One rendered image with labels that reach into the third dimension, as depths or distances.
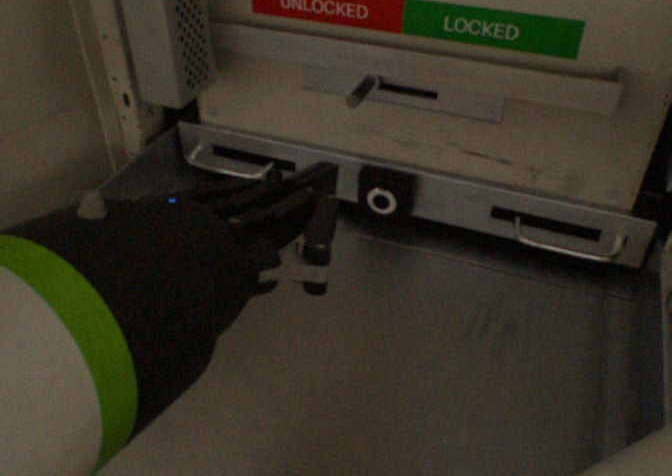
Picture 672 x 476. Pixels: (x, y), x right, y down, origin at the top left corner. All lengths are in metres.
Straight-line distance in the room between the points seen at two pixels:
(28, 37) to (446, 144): 0.45
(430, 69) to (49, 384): 0.45
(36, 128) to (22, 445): 0.61
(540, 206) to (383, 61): 0.22
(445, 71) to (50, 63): 0.43
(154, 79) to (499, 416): 0.44
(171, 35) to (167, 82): 0.05
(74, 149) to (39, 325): 0.61
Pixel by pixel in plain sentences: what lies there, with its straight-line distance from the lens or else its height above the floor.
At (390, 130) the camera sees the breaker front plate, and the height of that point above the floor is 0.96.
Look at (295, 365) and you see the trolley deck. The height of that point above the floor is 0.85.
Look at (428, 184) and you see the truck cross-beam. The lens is 0.67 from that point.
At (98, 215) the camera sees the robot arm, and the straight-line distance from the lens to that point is 0.24.
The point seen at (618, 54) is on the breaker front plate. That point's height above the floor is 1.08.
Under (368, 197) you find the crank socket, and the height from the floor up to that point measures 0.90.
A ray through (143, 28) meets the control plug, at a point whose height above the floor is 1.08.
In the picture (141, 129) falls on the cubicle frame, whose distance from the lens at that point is 0.77.
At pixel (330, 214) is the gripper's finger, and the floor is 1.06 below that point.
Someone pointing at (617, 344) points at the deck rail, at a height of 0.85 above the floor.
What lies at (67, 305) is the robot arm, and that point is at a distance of 0.20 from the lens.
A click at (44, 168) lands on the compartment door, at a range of 0.79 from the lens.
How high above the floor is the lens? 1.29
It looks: 38 degrees down
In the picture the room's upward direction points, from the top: straight up
